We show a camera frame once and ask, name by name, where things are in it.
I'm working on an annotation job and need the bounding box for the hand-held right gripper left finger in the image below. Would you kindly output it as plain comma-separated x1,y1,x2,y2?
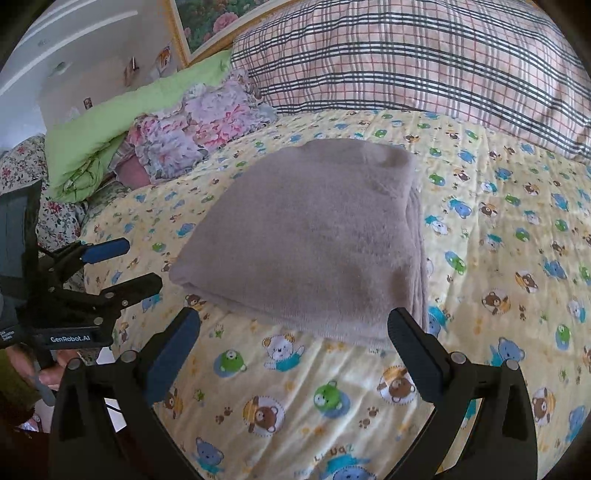
48,307,202,480

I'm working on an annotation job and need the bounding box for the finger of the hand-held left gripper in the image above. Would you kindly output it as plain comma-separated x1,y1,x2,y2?
39,237,131,283
65,272,164,325

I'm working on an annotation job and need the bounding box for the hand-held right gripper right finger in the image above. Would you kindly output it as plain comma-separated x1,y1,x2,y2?
387,307,539,480

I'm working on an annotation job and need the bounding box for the beige fleece garment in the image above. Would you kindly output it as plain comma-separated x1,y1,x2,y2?
168,138,433,348

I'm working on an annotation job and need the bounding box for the person's left hand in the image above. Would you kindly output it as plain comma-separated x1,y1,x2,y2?
7,344,64,387

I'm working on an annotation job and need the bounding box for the floral bed sheet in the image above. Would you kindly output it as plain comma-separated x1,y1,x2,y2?
0,138,126,260

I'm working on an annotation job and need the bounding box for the pink pillow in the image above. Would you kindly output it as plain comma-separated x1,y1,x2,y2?
113,154,154,188

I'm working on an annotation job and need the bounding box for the green quilt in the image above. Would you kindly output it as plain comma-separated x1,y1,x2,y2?
44,50,234,203

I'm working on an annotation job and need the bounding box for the bear print bedsheet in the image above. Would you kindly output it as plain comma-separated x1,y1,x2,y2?
78,108,591,480

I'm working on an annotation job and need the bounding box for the floral ruffled pillow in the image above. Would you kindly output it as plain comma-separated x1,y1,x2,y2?
113,69,279,186

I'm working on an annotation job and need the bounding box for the plaid pillow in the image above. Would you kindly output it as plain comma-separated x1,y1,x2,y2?
229,0,591,163

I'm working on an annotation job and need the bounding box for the framed landscape wall poster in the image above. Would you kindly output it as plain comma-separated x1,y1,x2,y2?
161,0,297,66

